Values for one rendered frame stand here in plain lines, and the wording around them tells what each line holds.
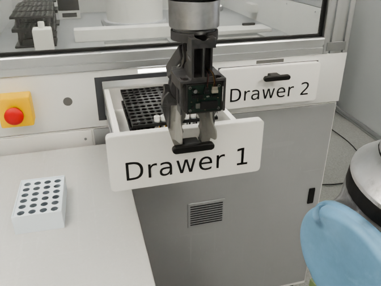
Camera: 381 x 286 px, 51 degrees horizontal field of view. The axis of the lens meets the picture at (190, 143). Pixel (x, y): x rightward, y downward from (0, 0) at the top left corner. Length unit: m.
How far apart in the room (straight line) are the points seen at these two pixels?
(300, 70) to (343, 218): 0.84
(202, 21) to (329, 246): 0.36
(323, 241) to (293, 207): 1.03
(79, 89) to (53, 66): 0.08
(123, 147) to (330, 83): 0.71
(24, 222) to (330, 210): 0.56
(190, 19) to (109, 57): 0.44
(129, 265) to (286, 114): 0.69
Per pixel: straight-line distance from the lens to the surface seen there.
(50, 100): 1.01
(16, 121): 0.96
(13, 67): 1.00
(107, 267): 0.67
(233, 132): 0.73
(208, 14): 0.58
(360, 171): 0.33
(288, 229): 1.43
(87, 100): 1.01
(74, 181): 0.90
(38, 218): 0.76
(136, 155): 0.70
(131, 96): 0.94
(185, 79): 0.59
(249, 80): 1.07
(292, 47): 1.13
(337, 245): 0.34
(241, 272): 1.47
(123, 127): 0.94
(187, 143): 0.68
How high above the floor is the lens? 1.22
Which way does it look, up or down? 27 degrees down
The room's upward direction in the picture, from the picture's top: straight up
